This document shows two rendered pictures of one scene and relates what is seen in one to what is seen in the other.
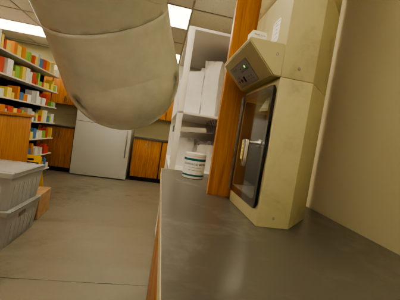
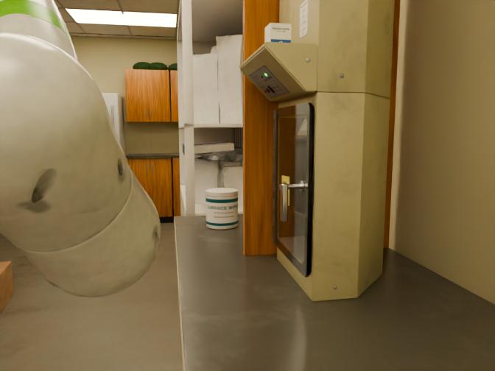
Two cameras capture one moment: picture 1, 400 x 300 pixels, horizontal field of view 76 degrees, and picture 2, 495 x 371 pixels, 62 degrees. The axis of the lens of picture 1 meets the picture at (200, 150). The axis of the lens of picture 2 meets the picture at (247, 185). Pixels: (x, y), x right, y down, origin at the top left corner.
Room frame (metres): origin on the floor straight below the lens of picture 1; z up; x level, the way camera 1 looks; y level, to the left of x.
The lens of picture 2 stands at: (-0.10, -0.04, 1.33)
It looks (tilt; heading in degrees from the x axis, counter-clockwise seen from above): 8 degrees down; 358
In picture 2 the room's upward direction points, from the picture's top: straight up
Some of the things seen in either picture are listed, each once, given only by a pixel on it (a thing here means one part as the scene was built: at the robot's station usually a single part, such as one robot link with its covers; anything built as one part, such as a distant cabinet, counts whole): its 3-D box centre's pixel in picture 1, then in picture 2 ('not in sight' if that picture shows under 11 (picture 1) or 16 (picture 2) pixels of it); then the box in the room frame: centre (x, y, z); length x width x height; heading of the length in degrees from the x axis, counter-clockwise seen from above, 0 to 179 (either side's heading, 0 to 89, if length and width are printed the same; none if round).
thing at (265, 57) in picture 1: (247, 69); (272, 76); (0.94, -0.13, 1.46); 0.32 x 0.11 x 0.10; 9
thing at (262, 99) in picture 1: (249, 144); (290, 184); (0.95, -0.18, 1.19); 0.30 x 0.01 x 0.40; 9
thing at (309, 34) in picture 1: (288, 114); (340, 132); (0.97, -0.31, 1.33); 0.32 x 0.25 x 0.77; 9
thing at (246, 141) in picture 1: (249, 152); (291, 201); (0.84, -0.16, 1.17); 0.05 x 0.03 x 0.10; 99
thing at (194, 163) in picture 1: (194, 165); (222, 207); (1.55, 0.02, 1.02); 0.13 x 0.13 x 0.15
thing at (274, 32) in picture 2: (256, 42); (278, 39); (0.90, -0.13, 1.54); 0.05 x 0.05 x 0.06; 11
